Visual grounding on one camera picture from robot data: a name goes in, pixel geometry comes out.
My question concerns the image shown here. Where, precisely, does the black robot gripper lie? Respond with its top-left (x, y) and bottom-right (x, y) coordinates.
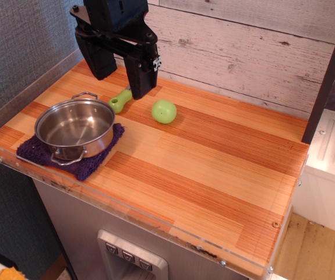
top-left (69, 1), bottom-right (161, 100)

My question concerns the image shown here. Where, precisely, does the green toy lime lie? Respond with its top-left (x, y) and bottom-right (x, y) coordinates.
top-left (151, 100), bottom-right (177, 124)

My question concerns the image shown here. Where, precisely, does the stainless steel pot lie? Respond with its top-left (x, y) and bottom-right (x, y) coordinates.
top-left (34, 92), bottom-right (115, 166)

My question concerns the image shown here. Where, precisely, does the purple cloth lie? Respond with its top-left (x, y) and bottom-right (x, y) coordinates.
top-left (16, 123), bottom-right (125, 181)

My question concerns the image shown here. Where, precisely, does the clear acrylic edge guard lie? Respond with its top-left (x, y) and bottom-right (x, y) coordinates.
top-left (0, 135), bottom-right (308, 279)

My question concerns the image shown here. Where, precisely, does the grey toy fridge cabinet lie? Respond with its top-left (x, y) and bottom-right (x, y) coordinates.
top-left (34, 180), bottom-right (270, 279)

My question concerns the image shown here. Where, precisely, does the yellow object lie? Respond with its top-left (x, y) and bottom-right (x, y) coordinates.
top-left (0, 267), bottom-right (26, 280)

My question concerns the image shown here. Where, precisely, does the green handled grey spatula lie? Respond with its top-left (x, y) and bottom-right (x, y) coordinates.
top-left (108, 85), bottom-right (133, 114)

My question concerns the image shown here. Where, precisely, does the dark wooden post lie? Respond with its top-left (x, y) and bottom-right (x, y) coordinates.
top-left (302, 47), bottom-right (335, 144)

